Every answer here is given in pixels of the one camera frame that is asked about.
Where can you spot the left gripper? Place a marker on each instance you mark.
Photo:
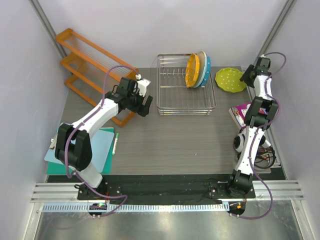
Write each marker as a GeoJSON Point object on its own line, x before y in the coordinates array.
{"type": "Point", "coordinates": [142, 110]}

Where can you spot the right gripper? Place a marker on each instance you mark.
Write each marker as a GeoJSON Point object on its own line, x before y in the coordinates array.
{"type": "Point", "coordinates": [245, 76]}

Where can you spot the green dotted plate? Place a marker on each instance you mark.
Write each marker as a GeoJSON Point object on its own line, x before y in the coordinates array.
{"type": "Point", "coordinates": [228, 79]}

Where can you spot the blue dotted plate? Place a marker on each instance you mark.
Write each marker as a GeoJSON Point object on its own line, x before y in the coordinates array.
{"type": "Point", "coordinates": [207, 73]}

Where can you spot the cream and blue plate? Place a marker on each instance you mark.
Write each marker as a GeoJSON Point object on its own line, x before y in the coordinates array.
{"type": "Point", "coordinates": [202, 67]}

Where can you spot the orange dotted plate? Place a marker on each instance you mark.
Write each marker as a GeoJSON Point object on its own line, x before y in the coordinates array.
{"type": "Point", "coordinates": [192, 70]}

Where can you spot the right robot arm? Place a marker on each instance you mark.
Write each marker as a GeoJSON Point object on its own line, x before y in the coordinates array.
{"type": "Point", "coordinates": [259, 116]}

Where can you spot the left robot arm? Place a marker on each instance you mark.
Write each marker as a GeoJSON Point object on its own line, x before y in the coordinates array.
{"type": "Point", "coordinates": [73, 143]}

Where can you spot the orange wooden shelf rack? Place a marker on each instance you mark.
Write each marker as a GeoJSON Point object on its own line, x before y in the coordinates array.
{"type": "Point", "coordinates": [88, 64]}

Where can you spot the purple book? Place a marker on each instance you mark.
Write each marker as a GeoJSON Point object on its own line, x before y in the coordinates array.
{"type": "Point", "coordinates": [238, 114]}

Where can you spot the green white marker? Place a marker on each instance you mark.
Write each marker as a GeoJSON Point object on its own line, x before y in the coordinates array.
{"type": "Point", "coordinates": [115, 143]}

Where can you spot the light blue clipboard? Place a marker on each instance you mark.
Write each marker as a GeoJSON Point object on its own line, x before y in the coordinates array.
{"type": "Point", "coordinates": [102, 150]}

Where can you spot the white headphones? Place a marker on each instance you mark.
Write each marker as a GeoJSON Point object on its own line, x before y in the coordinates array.
{"type": "Point", "coordinates": [239, 141]}

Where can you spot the green folder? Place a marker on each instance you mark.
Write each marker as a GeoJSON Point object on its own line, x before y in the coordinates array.
{"type": "Point", "coordinates": [107, 165]}

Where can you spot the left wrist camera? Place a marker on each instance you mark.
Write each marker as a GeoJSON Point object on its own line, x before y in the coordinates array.
{"type": "Point", "coordinates": [142, 84]}

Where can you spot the metal wire dish rack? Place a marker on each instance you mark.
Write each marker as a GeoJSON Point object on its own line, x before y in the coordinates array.
{"type": "Point", "coordinates": [173, 97]}

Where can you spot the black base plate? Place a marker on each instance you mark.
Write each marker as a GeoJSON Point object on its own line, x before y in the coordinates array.
{"type": "Point", "coordinates": [172, 189]}

